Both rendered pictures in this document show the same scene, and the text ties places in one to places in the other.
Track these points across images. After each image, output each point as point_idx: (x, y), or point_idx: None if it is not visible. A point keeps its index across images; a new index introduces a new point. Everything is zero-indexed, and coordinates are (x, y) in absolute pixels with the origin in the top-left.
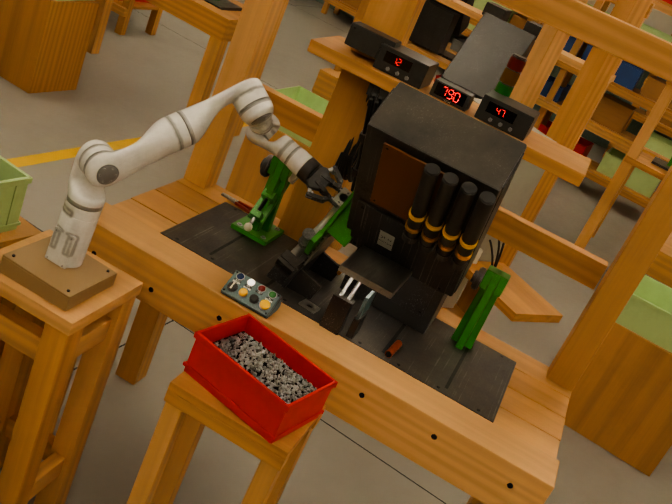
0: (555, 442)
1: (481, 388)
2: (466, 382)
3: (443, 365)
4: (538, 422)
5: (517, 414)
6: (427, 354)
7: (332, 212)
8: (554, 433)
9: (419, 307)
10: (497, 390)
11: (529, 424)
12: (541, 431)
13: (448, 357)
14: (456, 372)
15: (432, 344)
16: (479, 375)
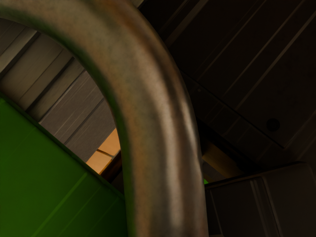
0: (105, 164)
1: (84, 147)
2: (72, 149)
3: (63, 132)
4: (113, 144)
5: (99, 146)
6: (54, 120)
7: (98, 86)
8: (115, 150)
9: None
10: (104, 136)
11: (99, 154)
12: (104, 157)
13: (87, 104)
14: (73, 136)
15: (84, 83)
16: (104, 119)
